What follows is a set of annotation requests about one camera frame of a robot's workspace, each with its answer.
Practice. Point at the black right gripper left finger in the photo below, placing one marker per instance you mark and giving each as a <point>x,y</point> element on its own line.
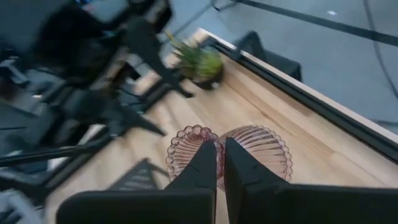
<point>199,174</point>

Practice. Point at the black table edge rail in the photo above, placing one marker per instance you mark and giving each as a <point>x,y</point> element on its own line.
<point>311,93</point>

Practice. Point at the black table edge clamp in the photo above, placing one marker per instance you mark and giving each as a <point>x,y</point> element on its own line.
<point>280,67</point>

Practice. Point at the pink ribbed glass candle holder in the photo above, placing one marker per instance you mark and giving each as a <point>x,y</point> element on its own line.
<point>183,149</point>

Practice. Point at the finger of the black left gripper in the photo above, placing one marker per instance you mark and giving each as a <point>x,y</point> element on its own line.
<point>130,121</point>
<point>155,62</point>

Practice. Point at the succulent plant in dark pot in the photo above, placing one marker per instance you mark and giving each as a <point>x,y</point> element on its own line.
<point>202,65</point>

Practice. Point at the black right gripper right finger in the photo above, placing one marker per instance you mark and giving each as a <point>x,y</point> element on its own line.
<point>248,186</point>

